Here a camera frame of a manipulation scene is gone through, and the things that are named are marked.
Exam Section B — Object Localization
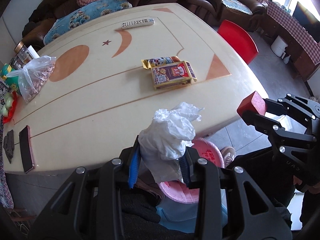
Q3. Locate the white tissue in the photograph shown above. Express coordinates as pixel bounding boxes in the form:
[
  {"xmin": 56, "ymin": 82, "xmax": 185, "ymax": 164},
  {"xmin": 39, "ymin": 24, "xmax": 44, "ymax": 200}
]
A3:
[{"xmin": 138, "ymin": 102, "xmax": 203, "ymax": 184}]

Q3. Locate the small red box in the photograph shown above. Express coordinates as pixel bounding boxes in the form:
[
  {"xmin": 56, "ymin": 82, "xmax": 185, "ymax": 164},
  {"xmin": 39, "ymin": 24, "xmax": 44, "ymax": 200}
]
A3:
[{"xmin": 236, "ymin": 91, "xmax": 267, "ymax": 116}]

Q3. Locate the pink bag lined trash bin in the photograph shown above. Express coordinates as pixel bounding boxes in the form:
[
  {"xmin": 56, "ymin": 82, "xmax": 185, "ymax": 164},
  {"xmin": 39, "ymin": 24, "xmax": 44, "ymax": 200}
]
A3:
[{"xmin": 157, "ymin": 137, "xmax": 226, "ymax": 205}]

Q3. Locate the pink shoe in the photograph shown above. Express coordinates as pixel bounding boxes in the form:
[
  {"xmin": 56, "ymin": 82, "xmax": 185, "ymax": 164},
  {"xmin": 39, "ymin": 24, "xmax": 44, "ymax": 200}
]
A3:
[{"xmin": 221, "ymin": 146, "xmax": 236, "ymax": 167}]

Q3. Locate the light blue plastic stool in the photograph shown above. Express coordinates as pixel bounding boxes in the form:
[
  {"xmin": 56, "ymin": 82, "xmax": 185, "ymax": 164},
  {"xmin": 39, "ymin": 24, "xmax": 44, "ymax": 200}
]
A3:
[{"xmin": 154, "ymin": 199, "xmax": 228, "ymax": 233}]

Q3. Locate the white floor appliance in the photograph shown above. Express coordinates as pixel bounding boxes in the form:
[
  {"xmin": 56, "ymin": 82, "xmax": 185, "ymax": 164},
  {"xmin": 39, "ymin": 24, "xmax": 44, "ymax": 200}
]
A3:
[{"xmin": 271, "ymin": 35, "xmax": 288, "ymax": 57}]

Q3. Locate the red plastic chair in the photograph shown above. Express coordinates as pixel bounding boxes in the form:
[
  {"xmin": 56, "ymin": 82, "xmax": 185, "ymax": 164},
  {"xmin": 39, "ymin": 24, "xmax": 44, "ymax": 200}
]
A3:
[{"xmin": 217, "ymin": 20, "xmax": 259, "ymax": 64}]

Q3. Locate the gold snack wrapper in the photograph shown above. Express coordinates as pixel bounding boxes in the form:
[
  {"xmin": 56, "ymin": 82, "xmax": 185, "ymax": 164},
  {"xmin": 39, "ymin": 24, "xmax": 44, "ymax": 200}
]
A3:
[{"xmin": 141, "ymin": 56, "xmax": 180, "ymax": 69}]

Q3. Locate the black television screen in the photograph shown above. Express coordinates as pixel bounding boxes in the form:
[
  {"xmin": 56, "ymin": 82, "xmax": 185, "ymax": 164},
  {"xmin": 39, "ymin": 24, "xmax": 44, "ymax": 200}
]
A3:
[{"xmin": 293, "ymin": 2, "xmax": 320, "ymax": 43}]

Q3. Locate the red checkered tablecloth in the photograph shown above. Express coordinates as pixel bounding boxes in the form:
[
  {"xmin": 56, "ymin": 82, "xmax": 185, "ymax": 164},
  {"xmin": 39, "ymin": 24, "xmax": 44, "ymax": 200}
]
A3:
[{"xmin": 266, "ymin": 1, "xmax": 320, "ymax": 65}]

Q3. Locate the black smartphone pink case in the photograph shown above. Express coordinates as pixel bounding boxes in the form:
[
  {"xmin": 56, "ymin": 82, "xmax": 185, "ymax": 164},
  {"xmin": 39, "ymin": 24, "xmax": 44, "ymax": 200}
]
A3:
[{"xmin": 19, "ymin": 125, "xmax": 35, "ymax": 173}]

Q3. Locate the clear bag of peanuts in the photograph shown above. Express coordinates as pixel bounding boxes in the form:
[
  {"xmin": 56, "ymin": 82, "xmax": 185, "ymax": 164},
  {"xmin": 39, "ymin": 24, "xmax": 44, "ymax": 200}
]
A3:
[{"xmin": 11, "ymin": 55, "xmax": 56, "ymax": 103}]

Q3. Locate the teal lace armchair cover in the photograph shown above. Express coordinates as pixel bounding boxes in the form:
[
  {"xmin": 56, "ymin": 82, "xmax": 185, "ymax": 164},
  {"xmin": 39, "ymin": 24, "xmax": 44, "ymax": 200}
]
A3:
[{"xmin": 222, "ymin": 0, "xmax": 253, "ymax": 15}]

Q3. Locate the red fruit tray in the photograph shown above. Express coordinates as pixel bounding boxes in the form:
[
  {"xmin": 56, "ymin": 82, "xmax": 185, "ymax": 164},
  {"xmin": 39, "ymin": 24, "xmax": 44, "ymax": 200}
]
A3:
[{"xmin": 1, "ymin": 91, "xmax": 18, "ymax": 124}]

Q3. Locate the white remote control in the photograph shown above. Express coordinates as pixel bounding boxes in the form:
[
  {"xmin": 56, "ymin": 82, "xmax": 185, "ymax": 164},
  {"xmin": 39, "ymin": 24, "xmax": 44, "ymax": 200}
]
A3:
[{"xmin": 121, "ymin": 18, "xmax": 155, "ymax": 30}]

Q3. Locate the white cylindrical bottle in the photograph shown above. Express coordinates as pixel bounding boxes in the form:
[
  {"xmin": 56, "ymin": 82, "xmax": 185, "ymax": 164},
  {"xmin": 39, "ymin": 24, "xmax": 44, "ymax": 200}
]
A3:
[{"xmin": 27, "ymin": 46, "xmax": 40, "ymax": 60}]

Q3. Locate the brown leather armchair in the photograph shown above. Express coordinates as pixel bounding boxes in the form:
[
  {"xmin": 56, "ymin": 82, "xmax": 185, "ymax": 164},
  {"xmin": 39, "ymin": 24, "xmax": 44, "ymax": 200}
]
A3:
[{"xmin": 178, "ymin": 0, "xmax": 266, "ymax": 32}]

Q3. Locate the glass bottle gold cap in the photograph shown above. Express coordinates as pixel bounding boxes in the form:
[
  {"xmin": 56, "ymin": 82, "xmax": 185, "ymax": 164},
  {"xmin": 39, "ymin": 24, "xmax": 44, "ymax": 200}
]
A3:
[{"xmin": 14, "ymin": 41, "xmax": 32, "ymax": 68}]

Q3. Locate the green toy bottle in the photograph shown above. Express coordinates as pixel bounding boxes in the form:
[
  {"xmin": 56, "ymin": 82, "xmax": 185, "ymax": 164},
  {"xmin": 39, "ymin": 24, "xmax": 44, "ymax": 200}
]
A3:
[{"xmin": 1, "ymin": 63, "xmax": 20, "ymax": 94}]

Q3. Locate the blue floral sofa cover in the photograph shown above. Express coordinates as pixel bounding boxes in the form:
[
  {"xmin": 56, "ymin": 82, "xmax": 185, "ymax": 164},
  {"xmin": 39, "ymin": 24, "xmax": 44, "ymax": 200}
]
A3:
[{"xmin": 43, "ymin": 0, "xmax": 132, "ymax": 46}]

